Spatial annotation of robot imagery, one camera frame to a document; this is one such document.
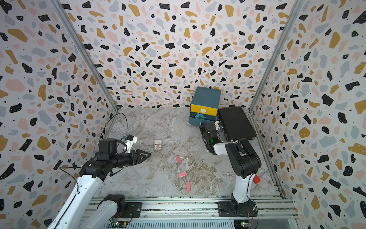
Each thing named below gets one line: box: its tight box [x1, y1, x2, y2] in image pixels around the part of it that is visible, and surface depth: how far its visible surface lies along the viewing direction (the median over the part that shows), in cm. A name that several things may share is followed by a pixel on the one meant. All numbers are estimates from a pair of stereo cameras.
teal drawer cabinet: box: [188, 86, 222, 126], surface depth 101 cm
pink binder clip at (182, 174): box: [178, 170, 188, 178], surface depth 87 cm
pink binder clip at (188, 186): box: [185, 181, 192, 192], surface depth 83 cm
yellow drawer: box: [190, 104, 218, 116], surface depth 97 cm
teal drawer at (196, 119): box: [188, 111, 217, 126], surface depth 105 cm
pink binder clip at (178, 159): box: [176, 155, 182, 165], surface depth 94 cm
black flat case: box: [217, 106, 257, 141], surface depth 106 cm
